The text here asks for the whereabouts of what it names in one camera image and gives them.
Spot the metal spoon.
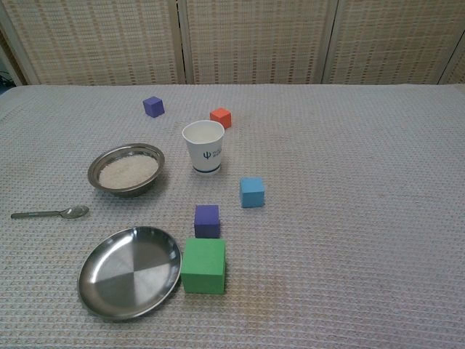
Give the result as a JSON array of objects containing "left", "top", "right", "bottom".
[{"left": 10, "top": 205, "right": 90, "bottom": 220}]

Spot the white paper cup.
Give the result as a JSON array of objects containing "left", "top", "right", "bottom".
[{"left": 181, "top": 119, "right": 226, "bottom": 177}]

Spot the steel bowl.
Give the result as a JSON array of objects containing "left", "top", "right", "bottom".
[{"left": 87, "top": 143, "right": 166, "bottom": 199}]

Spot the steel plate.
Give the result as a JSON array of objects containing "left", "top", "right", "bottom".
[{"left": 77, "top": 225, "right": 182, "bottom": 322}]

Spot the blue foam cube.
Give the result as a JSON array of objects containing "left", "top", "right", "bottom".
[{"left": 239, "top": 177, "right": 266, "bottom": 209}]

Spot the large purple foam cube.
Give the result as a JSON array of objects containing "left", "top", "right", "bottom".
[{"left": 194, "top": 204, "right": 221, "bottom": 240}]

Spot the orange foam cube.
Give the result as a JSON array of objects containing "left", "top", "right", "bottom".
[{"left": 209, "top": 107, "right": 233, "bottom": 130}]

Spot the green foam cube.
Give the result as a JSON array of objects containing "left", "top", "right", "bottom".
[{"left": 180, "top": 237, "right": 227, "bottom": 294}]

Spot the woven grey tablecloth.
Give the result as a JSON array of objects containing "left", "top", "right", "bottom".
[{"left": 0, "top": 84, "right": 465, "bottom": 349}]

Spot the small purple foam cube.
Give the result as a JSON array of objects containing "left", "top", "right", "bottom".
[{"left": 142, "top": 96, "right": 166, "bottom": 119}]

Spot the bamboo folding screen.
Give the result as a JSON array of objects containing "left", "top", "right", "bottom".
[{"left": 0, "top": 0, "right": 465, "bottom": 87}]

